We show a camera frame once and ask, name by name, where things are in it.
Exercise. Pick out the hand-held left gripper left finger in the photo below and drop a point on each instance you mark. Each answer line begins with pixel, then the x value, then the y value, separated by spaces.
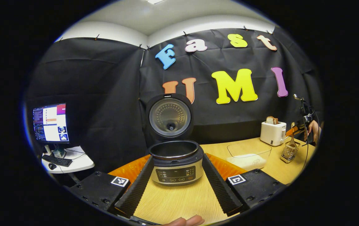
pixel 138 185

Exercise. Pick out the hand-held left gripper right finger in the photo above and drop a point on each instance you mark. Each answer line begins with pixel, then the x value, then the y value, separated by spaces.
pixel 218 185

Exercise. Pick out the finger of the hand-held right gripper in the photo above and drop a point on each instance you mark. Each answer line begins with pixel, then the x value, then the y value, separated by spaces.
pixel 293 130

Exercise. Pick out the wooden spoon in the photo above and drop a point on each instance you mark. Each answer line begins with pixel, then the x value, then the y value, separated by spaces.
pixel 292 142

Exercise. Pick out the white rice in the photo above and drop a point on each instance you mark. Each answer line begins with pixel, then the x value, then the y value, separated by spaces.
pixel 248 162

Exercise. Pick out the grey rice cooker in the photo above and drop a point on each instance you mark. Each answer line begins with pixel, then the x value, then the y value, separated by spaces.
pixel 176 166

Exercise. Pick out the white toaster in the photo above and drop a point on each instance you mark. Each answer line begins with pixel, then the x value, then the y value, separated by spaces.
pixel 271 133

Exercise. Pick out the bread slice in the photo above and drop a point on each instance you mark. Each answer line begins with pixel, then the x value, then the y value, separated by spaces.
pixel 271 120

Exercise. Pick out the clear glass container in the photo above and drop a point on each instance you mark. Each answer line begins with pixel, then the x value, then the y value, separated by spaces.
pixel 261 150

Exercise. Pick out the white side table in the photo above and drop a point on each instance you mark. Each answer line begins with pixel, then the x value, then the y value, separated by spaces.
pixel 79 163

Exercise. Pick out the black keyboard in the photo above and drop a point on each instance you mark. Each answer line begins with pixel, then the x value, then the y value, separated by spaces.
pixel 57 160

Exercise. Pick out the small teal desk item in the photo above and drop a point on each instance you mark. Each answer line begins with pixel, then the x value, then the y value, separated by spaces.
pixel 59 153

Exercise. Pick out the black computer mouse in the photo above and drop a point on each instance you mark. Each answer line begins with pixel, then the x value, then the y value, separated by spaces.
pixel 52 166

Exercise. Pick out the computer monitor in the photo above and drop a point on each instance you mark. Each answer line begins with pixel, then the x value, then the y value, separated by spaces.
pixel 50 122

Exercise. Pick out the ceiling light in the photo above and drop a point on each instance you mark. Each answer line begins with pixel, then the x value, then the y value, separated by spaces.
pixel 154 1

